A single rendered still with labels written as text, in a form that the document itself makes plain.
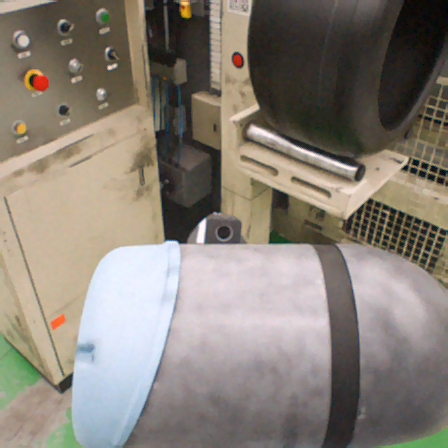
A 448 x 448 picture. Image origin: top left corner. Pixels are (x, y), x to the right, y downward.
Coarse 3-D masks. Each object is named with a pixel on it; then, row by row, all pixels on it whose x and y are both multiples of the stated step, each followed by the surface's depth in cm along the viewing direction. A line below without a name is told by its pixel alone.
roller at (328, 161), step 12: (252, 132) 134; (264, 132) 132; (276, 132) 131; (264, 144) 133; (276, 144) 130; (288, 144) 128; (300, 144) 126; (300, 156) 127; (312, 156) 124; (324, 156) 122; (336, 156) 122; (324, 168) 123; (336, 168) 121; (348, 168) 119; (360, 168) 118; (360, 180) 120
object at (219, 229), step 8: (208, 216) 65; (216, 216) 64; (224, 216) 64; (232, 216) 64; (208, 224) 63; (216, 224) 63; (224, 224) 63; (232, 224) 64; (240, 224) 64; (208, 232) 64; (216, 232) 63; (224, 232) 63; (232, 232) 64; (240, 232) 64; (208, 240) 64; (216, 240) 64; (224, 240) 64; (232, 240) 64
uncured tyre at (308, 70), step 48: (288, 0) 96; (336, 0) 90; (384, 0) 89; (432, 0) 128; (288, 48) 99; (336, 48) 93; (384, 48) 94; (432, 48) 132; (288, 96) 105; (336, 96) 98; (384, 96) 139; (336, 144) 110; (384, 144) 118
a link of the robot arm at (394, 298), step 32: (352, 256) 27; (384, 256) 27; (352, 288) 35; (384, 288) 25; (416, 288) 25; (384, 320) 24; (416, 320) 24; (384, 352) 23; (416, 352) 24; (384, 384) 23; (416, 384) 24; (384, 416) 24; (416, 416) 24
